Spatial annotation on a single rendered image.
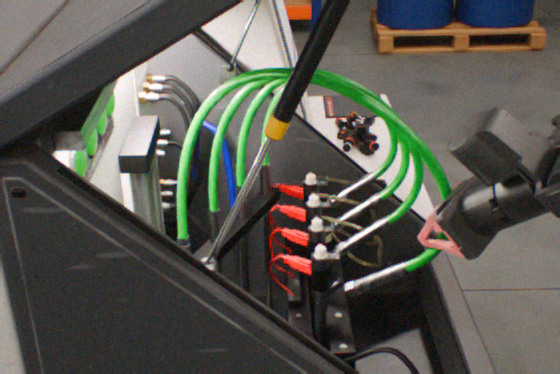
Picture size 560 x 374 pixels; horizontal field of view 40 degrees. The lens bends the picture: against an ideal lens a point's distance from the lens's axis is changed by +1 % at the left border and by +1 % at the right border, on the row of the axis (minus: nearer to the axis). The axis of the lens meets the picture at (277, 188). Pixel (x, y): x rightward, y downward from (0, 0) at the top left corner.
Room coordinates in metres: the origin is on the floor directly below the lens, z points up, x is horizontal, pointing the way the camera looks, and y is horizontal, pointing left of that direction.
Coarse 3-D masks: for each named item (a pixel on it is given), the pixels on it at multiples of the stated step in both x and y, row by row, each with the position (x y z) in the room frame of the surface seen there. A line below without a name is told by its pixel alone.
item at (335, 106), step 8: (328, 96) 1.97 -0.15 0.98; (336, 96) 1.97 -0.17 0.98; (344, 96) 1.97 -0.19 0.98; (328, 104) 1.91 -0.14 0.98; (336, 104) 1.91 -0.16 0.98; (344, 104) 1.91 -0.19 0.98; (352, 104) 1.91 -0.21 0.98; (328, 112) 1.85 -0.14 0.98; (336, 112) 1.85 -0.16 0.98; (344, 112) 1.85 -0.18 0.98; (360, 112) 1.85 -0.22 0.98; (368, 112) 1.85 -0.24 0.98
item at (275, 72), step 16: (240, 80) 0.89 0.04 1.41; (256, 80) 0.89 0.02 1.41; (320, 80) 0.86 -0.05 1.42; (336, 80) 0.85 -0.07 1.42; (224, 96) 0.91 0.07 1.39; (352, 96) 0.84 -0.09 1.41; (368, 96) 0.84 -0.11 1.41; (208, 112) 0.92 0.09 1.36; (384, 112) 0.83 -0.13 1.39; (192, 128) 0.92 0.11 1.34; (400, 128) 0.82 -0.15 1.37; (192, 144) 0.93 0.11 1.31; (416, 144) 0.81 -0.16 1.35; (432, 160) 0.81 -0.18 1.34; (448, 192) 0.80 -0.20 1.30; (448, 240) 0.80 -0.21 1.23; (432, 256) 0.80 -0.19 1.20
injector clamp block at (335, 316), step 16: (304, 256) 1.16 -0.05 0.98; (336, 272) 1.11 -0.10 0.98; (304, 288) 1.06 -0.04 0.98; (304, 304) 1.01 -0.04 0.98; (336, 304) 1.01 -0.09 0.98; (288, 320) 0.97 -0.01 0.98; (304, 320) 0.97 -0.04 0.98; (336, 320) 0.97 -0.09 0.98; (336, 336) 0.93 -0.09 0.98; (352, 336) 0.93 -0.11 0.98; (336, 352) 0.89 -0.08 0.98; (352, 352) 0.89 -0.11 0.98
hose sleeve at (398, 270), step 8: (400, 264) 0.82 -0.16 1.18; (376, 272) 0.83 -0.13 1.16; (384, 272) 0.82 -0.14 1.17; (392, 272) 0.82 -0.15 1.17; (400, 272) 0.81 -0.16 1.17; (408, 272) 0.81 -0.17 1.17; (360, 280) 0.84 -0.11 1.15; (368, 280) 0.83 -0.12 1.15; (376, 280) 0.83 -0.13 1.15; (384, 280) 0.82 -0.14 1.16; (392, 280) 0.82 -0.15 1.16; (360, 288) 0.83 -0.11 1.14; (368, 288) 0.83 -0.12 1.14
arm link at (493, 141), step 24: (480, 120) 0.72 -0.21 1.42; (504, 120) 0.71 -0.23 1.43; (456, 144) 0.72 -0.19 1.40; (480, 144) 0.70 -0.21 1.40; (504, 144) 0.69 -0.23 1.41; (528, 144) 0.70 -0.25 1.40; (552, 144) 0.71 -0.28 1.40; (480, 168) 0.70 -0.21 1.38; (504, 168) 0.70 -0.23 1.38; (528, 168) 0.68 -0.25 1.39; (552, 168) 0.69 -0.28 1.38; (552, 192) 0.65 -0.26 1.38
